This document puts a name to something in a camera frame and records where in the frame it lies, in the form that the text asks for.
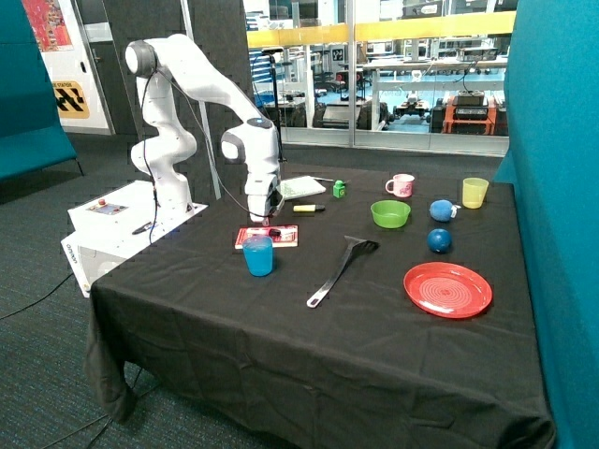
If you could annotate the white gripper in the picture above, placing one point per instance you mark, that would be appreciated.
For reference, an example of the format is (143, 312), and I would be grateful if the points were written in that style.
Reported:
(264, 199)

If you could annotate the pink highlighter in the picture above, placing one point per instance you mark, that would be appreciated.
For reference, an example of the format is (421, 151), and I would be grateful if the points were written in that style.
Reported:
(267, 231)

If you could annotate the yellow highlighter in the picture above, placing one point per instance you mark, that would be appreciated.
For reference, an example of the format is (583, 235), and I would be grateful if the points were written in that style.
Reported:
(308, 208)

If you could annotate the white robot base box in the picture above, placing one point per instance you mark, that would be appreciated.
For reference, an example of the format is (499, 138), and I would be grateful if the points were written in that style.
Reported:
(114, 227)

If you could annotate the white green book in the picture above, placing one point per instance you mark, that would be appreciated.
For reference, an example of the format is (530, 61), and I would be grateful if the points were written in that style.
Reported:
(301, 187)

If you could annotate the red book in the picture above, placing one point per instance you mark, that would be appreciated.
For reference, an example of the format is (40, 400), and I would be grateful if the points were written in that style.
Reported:
(289, 236)

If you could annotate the blue plastic cup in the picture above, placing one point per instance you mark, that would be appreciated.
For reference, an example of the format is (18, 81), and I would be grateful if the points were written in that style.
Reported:
(258, 254)

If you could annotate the green toy block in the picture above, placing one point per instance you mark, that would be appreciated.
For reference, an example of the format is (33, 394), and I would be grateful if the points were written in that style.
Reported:
(339, 189)

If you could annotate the black spatula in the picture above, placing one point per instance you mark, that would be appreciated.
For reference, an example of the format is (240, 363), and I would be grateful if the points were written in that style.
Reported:
(354, 248)

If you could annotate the green bowl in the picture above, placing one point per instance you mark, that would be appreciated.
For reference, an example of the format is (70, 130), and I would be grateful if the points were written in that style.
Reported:
(390, 214)

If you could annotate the pink mug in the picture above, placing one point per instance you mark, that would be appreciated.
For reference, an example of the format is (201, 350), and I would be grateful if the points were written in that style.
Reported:
(401, 185)

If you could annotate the black tablecloth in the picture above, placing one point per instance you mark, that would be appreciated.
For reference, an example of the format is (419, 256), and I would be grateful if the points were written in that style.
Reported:
(366, 368)

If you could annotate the light blue soft ball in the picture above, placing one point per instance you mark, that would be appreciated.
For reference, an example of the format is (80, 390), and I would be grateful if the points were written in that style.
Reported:
(443, 211)

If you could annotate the dark blue ball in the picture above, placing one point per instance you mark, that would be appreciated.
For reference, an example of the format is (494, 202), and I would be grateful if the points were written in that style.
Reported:
(439, 240)

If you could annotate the red plate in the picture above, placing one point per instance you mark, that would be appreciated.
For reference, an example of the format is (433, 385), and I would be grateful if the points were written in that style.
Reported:
(447, 290)

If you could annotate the yellow plastic cup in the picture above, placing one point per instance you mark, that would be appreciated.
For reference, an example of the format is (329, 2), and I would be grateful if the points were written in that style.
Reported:
(474, 192)

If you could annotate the orange black cart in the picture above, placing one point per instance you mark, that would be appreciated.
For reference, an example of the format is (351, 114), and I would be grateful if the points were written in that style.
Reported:
(470, 113)

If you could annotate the yellow black sign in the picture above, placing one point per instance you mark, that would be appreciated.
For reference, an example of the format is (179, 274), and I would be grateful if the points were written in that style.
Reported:
(70, 100)

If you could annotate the teal sofa left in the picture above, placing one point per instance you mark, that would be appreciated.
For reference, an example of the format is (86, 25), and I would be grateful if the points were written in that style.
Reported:
(32, 136)

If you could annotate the white lab table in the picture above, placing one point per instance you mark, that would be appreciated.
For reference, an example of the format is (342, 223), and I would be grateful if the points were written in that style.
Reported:
(406, 92)

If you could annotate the red poster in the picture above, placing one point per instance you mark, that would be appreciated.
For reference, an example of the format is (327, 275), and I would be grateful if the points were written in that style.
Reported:
(48, 24)

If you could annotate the teal partition right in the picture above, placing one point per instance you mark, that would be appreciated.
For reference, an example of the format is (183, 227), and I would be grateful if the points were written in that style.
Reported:
(551, 91)

